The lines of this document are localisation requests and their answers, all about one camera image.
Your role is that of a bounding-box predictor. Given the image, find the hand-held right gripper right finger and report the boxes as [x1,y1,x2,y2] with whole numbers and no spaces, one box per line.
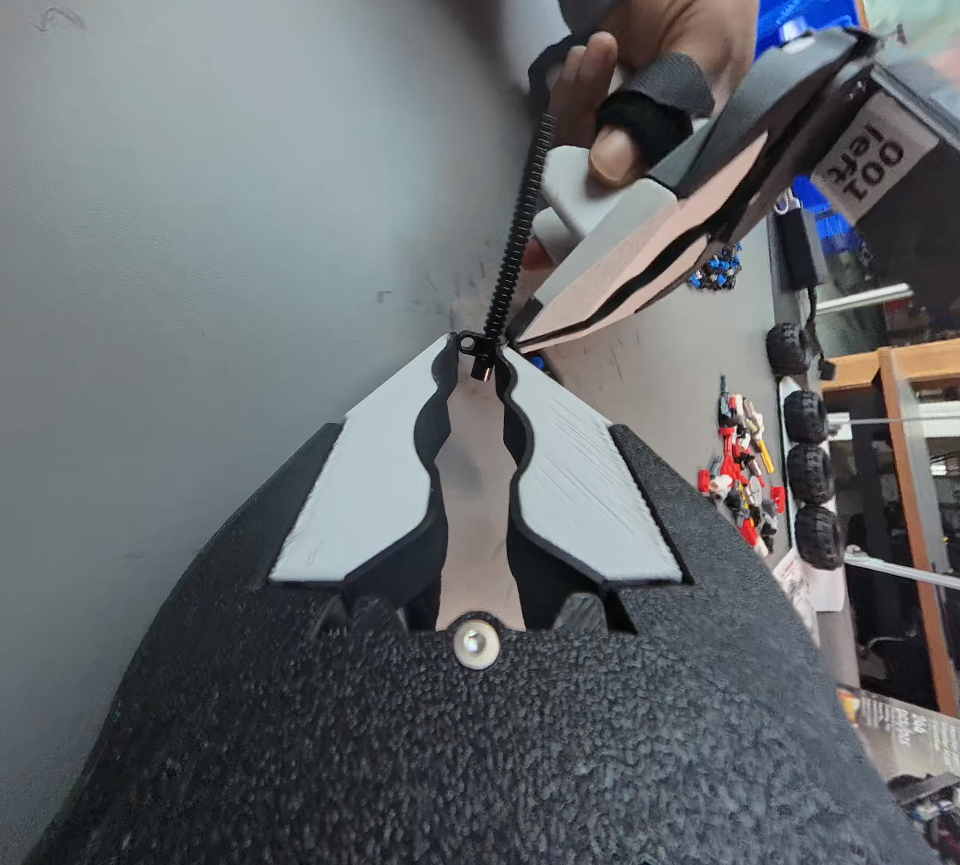
[498,346,687,620]

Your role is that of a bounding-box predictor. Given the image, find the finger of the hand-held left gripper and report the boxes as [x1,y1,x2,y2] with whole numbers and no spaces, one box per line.
[510,132,769,347]
[517,186,795,356]

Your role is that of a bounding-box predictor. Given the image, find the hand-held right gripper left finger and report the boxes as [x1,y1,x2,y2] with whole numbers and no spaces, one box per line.
[268,334,462,613]

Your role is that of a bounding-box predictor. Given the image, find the black ribbed Lego axle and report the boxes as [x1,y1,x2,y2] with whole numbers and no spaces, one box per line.
[483,111,558,350]

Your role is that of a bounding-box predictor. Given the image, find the black connector brick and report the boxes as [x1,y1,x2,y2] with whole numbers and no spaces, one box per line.
[459,331,496,383]

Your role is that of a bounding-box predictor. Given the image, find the grey desk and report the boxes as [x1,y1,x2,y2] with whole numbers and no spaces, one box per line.
[0,0,864,832]

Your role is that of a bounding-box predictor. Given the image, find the person's left hand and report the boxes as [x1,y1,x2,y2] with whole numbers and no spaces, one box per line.
[546,0,762,190]

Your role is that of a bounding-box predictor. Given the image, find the pile of blue black pins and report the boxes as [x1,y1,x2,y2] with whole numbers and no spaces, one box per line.
[686,242,745,292]

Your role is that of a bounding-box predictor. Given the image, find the black power adapter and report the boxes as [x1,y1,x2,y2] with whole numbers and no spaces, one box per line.
[774,203,831,292]

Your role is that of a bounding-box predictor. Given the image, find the scattered red white toy bricks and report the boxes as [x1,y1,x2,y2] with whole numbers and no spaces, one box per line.
[697,373,789,559]

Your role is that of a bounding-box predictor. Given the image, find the sticker sheet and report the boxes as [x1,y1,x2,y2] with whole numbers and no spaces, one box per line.
[771,547,850,613]

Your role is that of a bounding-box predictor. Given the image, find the toy truck set box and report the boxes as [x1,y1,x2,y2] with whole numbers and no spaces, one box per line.
[834,683,960,865]

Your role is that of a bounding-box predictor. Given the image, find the black adapter cable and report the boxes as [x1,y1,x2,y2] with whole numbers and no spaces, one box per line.
[804,286,838,380]

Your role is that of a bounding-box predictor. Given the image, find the wooden shelf frame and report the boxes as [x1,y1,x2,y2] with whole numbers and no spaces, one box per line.
[821,340,960,716]

